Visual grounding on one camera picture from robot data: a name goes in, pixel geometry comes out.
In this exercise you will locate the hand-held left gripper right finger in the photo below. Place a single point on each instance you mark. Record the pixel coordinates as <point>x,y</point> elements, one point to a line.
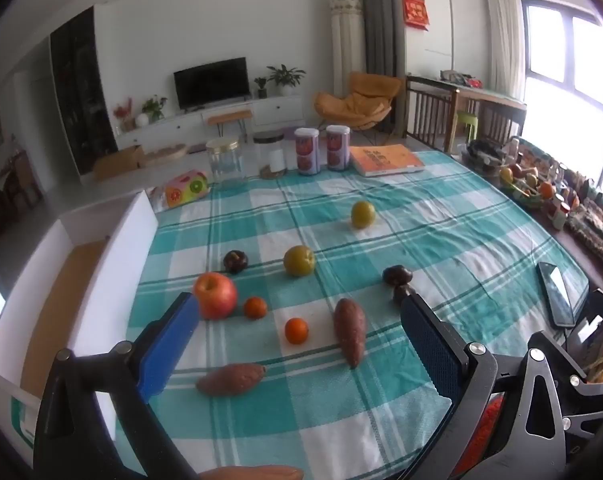
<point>431,345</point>

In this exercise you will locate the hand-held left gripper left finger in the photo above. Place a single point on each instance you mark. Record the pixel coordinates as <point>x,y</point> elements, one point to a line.
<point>171,345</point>

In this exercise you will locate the red apple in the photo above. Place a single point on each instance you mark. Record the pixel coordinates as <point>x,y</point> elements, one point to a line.
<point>215,296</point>

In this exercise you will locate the reddish sweet potato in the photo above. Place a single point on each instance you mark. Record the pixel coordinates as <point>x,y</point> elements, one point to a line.
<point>350,332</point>
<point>230,380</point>

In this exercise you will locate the small orange tangerine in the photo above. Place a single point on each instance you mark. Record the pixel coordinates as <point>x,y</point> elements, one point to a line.
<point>255,308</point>
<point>296,331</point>

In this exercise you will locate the white cardboard box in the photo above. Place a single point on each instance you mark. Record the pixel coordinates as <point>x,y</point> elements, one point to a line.
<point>126,240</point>

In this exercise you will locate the person's left hand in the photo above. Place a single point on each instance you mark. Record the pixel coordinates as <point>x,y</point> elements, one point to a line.
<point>256,474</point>

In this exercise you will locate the black smartphone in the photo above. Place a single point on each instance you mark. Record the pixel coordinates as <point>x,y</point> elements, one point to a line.
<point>556,292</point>

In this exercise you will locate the row of packets and bottles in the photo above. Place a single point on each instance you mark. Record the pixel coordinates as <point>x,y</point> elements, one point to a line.
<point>586,215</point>

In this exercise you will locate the teal checkered tablecloth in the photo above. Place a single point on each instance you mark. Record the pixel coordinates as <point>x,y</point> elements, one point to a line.
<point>331,425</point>

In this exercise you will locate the yellow-green round fruit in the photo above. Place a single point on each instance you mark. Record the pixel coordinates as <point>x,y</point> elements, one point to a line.
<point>299,260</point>
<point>363,214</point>

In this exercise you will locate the basket of fruit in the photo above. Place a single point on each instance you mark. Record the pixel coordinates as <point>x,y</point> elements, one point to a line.
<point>524,182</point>

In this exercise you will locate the colourful fruit-print toy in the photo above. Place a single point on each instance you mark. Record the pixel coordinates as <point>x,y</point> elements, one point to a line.
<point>185,188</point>

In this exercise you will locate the orange book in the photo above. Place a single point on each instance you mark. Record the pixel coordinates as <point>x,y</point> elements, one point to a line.
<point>386,160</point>

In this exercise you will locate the brown cardboard box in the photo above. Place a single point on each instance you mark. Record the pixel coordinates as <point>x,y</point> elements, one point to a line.
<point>116,161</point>

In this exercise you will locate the flat wooden tray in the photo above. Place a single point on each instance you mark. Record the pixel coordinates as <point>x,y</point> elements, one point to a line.
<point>164,153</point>

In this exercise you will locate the glass jar with gold lid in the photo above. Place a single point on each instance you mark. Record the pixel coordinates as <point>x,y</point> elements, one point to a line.
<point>225,160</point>

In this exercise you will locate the glass jar with dark lid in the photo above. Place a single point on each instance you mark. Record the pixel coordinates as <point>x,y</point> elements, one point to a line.
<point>270,155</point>

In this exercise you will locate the red and white can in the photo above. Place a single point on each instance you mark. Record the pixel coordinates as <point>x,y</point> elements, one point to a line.
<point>337,148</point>
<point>307,151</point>

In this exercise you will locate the wooden dining set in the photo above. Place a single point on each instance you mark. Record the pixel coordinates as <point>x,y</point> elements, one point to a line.
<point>16,180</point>

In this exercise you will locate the green plastic stool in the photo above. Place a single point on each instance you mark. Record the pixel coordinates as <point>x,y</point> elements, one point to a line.
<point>465,121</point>

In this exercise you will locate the round white vase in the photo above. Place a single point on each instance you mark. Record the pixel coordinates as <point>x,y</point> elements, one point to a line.
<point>141,120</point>

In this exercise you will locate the small wooden bench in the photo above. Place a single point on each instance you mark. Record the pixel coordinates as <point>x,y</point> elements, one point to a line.
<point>229,117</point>

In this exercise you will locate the leafy potted plant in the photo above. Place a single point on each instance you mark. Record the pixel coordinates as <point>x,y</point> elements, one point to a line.
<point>154,107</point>

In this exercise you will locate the red flower arrangement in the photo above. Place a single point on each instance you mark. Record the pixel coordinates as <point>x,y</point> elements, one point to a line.
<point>123,111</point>

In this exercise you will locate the dark wooden table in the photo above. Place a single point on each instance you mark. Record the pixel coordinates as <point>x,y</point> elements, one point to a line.
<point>476,97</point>

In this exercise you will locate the orange lounge chair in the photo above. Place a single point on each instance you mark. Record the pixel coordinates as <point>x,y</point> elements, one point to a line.
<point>356,102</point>

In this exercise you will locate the window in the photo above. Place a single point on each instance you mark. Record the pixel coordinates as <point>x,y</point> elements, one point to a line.
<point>576,55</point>

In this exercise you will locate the white television cabinet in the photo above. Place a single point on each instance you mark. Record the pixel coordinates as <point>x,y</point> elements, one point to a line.
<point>276,110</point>

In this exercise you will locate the black television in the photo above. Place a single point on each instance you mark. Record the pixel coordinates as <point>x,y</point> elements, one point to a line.
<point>211,82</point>

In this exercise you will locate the black glass cabinet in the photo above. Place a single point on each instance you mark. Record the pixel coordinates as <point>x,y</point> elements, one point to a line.
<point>76,95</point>

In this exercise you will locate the small potted green plant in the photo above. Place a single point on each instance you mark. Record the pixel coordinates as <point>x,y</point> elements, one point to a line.
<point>260,87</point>

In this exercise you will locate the large potted green plant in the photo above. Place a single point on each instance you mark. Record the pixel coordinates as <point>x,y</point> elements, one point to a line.
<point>284,77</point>

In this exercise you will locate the white curtain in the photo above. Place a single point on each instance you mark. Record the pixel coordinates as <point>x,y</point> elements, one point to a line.
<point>504,35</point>

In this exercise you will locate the standing air conditioner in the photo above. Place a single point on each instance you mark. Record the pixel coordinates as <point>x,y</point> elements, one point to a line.
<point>346,45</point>

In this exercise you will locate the grey curtain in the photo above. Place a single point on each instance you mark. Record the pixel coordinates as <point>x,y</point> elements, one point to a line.
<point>379,15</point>

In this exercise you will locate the red wall hanging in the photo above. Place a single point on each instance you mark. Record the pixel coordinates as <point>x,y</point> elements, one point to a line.
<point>415,8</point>

